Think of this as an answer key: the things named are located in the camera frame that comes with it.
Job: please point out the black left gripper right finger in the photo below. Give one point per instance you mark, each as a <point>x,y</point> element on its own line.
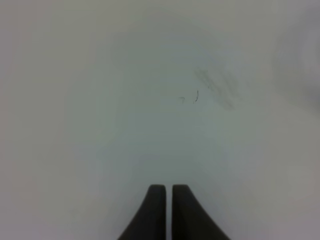
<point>189,221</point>

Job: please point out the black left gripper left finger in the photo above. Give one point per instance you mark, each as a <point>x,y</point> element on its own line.
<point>149,222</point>

